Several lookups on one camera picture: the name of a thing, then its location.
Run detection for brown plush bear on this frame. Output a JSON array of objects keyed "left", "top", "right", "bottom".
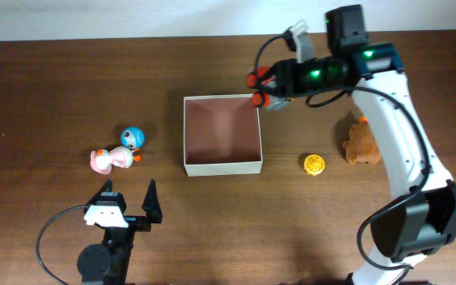
[{"left": 343, "top": 116, "right": 382, "bottom": 165}]

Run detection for right black cable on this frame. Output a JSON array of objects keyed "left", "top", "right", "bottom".
[{"left": 253, "top": 34, "right": 431, "bottom": 272}]

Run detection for grey red toy truck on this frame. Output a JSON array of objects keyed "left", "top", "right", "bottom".
[{"left": 246, "top": 66, "right": 294, "bottom": 111}]

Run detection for white cardboard box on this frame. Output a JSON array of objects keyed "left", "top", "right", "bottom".
[{"left": 183, "top": 94, "right": 263, "bottom": 177}]

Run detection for left black cable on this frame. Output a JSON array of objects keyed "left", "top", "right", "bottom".
[{"left": 36, "top": 204, "right": 91, "bottom": 285}]

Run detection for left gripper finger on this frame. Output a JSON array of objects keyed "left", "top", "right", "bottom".
[
  {"left": 87, "top": 179, "right": 114, "bottom": 206},
  {"left": 142, "top": 179, "right": 163, "bottom": 223}
]

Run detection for blue ball toy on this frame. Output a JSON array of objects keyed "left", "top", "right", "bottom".
[{"left": 120, "top": 127, "right": 146, "bottom": 150}]

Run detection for pink white duck toy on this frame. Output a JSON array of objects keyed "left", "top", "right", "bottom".
[{"left": 89, "top": 146, "right": 141, "bottom": 175}]

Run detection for black cable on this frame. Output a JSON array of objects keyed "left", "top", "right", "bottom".
[
  {"left": 36, "top": 204, "right": 91, "bottom": 285},
  {"left": 253, "top": 34, "right": 431, "bottom": 272}
]

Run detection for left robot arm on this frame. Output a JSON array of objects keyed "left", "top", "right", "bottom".
[{"left": 77, "top": 180, "right": 162, "bottom": 284}]

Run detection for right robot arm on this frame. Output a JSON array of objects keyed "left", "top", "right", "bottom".
[{"left": 256, "top": 5, "right": 456, "bottom": 284}]

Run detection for yellow round plastic toy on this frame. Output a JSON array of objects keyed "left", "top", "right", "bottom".
[{"left": 303, "top": 154, "right": 325, "bottom": 176}]

